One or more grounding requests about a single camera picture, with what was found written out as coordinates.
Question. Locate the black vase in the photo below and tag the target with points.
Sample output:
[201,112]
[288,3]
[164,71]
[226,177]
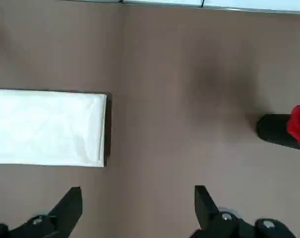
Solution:
[273,129]

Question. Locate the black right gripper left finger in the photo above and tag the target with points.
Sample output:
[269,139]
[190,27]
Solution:
[65,210]

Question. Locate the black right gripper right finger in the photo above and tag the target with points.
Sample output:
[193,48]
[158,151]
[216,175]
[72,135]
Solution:
[206,210]

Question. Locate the cream-colored tablecloth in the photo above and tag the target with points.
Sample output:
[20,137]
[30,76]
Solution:
[45,126]

